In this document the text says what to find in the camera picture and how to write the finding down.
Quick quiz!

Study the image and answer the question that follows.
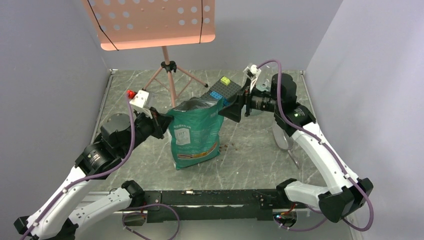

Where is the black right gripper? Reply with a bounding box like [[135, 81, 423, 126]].
[[218, 77, 282, 122]]

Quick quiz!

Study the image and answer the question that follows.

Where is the pink music stand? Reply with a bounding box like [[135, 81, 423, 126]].
[[81, 0, 216, 106]]

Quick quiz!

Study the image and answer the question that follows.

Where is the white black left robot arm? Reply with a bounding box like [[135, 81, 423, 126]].
[[14, 108, 173, 240]]

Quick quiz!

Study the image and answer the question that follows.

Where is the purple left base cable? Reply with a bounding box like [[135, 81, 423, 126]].
[[121, 203, 180, 240]]

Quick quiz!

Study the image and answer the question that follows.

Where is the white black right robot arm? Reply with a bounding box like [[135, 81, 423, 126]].
[[218, 73, 374, 231]]

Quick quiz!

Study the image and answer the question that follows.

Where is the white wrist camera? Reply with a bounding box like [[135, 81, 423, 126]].
[[126, 89, 155, 119], [243, 63, 262, 91]]

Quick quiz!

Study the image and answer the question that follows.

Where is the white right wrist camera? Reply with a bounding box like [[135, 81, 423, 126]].
[[243, 63, 262, 91]]

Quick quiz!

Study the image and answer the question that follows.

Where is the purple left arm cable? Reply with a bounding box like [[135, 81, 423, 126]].
[[19, 96, 136, 240]]

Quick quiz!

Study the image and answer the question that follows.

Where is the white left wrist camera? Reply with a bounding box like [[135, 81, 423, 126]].
[[126, 89, 155, 119]]

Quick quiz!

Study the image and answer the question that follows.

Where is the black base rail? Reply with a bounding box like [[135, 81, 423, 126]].
[[125, 189, 306, 223]]

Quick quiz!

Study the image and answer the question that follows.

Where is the green pet food bag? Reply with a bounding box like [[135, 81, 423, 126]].
[[166, 97, 224, 170]]

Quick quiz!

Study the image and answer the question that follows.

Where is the blue toy brick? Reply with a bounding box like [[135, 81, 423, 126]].
[[209, 91, 225, 100]]

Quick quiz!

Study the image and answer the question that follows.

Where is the dark grey brick baseplate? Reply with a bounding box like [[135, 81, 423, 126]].
[[201, 77, 241, 101]]

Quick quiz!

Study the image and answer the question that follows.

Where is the teal double pet bowl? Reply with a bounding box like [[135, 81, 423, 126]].
[[250, 78, 276, 116]]

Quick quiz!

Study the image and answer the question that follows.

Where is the metal food scoop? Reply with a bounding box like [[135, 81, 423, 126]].
[[271, 124, 300, 169]]

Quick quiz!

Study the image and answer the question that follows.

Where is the spilled kibble on table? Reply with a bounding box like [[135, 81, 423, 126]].
[[218, 143, 242, 154]]

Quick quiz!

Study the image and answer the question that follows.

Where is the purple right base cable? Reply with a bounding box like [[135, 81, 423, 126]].
[[276, 205, 329, 232]]

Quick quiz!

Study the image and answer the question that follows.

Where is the yellow toy brick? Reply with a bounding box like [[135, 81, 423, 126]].
[[220, 76, 231, 86]]

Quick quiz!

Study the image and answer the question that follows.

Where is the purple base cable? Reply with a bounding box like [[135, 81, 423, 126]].
[[121, 203, 180, 240], [276, 205, 329, 232]]

